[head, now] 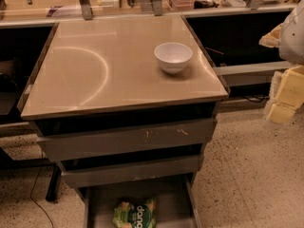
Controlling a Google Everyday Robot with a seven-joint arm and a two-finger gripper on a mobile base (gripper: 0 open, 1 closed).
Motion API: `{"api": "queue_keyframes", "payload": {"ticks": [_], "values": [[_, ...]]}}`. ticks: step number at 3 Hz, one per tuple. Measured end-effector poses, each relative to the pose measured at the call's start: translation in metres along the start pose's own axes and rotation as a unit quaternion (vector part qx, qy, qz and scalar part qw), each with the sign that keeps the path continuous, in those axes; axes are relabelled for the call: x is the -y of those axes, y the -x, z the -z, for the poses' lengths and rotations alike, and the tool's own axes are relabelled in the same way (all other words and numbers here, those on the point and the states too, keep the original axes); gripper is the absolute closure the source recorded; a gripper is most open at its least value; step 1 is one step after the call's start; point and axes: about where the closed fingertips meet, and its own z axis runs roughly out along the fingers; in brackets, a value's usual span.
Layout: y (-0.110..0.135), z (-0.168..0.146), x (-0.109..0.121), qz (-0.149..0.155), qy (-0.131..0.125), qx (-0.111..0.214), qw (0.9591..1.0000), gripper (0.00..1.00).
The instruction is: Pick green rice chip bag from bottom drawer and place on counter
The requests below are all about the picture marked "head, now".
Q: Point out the grey side shelf rail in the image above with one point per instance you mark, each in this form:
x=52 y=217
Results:
x=253 y=74

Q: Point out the grey drawer cabinet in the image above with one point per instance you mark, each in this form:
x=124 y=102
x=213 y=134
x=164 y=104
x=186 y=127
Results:
x=103 y=74

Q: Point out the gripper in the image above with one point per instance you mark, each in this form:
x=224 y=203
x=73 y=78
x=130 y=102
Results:
x=293 y=38

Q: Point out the green rice chip bag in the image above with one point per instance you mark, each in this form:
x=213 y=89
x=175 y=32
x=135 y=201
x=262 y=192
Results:
x=140 y=215

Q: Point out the top grey drawer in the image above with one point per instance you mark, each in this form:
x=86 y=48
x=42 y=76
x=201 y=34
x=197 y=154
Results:
x=128 y=139

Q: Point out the white bowl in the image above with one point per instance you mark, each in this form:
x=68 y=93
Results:
x=173 y=58

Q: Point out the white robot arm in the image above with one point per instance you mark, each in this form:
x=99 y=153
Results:
x=288 y=37

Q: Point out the left metal post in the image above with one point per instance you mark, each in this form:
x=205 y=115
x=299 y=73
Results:
x=86 y=9

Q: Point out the open bottom grey drawer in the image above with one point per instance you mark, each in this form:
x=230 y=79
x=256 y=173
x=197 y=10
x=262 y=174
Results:
x=175 y=205

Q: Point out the middle grey drawer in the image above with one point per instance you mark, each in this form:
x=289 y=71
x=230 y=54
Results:
x=135 y=171

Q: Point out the black table leg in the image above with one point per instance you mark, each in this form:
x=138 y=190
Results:
x=53 y=183

